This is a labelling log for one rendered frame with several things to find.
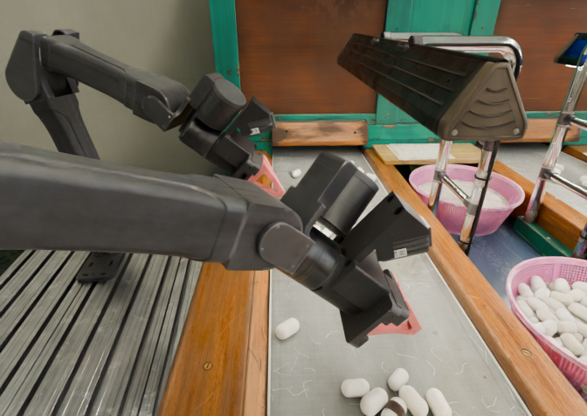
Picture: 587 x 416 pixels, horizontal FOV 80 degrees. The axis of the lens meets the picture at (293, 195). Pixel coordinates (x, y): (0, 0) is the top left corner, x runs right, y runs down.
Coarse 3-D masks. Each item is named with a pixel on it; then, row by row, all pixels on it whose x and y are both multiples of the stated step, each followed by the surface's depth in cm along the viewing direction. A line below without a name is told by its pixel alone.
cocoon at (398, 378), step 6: (396, 372) 43; (402, 372) 43; (390, 378) 42; (396, 378) 42; (402, 378) 42; (408, 378) 43; (390, 384) 42; (396, 384) 41; (402, 384) 42; (396, 390) 42
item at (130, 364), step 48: (0, 288) 70; (48, 288) 68; (96, 288) 68; (144, 288) 68; (192, 288) 68; (0, 336) 58; (48, 336) 58; (96, 336) 58; (144, 336) 60; (0, 384) 51; (48, 384) 51; (96, 384) 51; (144, 384) 51
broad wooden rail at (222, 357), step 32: (224, 288) 55; (256, 288) 55; (192, 320) 49; (224, 320) 49; (256, 320) 50; (192, 352) 44; (224, 352) 44; (256, 352) 45; (192, 384) 40; (224, 384) 40; (256, 384) 42
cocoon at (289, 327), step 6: (294, 318) 50; (282, 324) 49; (288, 324) 49; (294, 324) 49; (276, 330) 48; (282, 330) 48; (288, 330) 48; (294, 330) 49; (282, 336) 48; (288, 336) 49
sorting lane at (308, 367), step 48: (384, 192) 90; (288, 288) 58; (432, 288) 58; (336, 336) 49; (384, 336) 49; (432, 336) 49; (480, 336) 49; (288, 384) 43; (336, 384) 43; (384, 384) 43; (432, 384) 43; (480, 384) 43
